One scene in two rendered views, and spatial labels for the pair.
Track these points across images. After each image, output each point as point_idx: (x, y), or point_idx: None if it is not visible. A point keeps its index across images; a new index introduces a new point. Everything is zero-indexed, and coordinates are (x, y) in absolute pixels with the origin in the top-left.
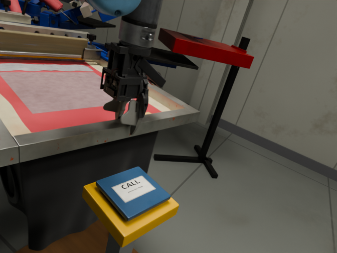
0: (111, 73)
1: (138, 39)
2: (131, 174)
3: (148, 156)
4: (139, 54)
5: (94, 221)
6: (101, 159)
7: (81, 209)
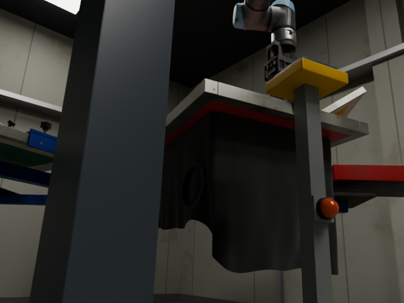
0: (270, 61)
1: (284, 35)
2: None
3: (329, 190)
4: (287, 43)
5: (281, 268)
6: (276, 165)
7: (264, 230)
